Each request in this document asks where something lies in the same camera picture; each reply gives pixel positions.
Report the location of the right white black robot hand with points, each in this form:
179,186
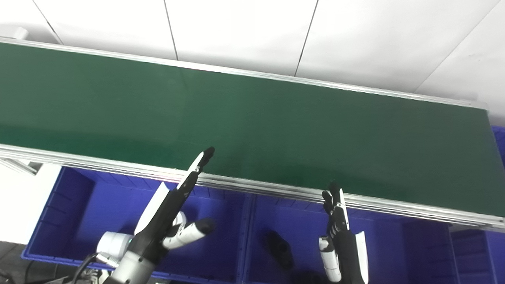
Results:
347,252

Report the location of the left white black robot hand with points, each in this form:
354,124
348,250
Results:
158,225

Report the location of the blue plastic bin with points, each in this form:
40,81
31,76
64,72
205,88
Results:
90,213
402,252

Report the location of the black plastic part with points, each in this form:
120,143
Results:
279,248

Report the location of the green conveyor belt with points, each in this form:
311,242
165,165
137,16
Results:
276,126

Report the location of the gray conveyor end housing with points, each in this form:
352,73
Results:
19,33

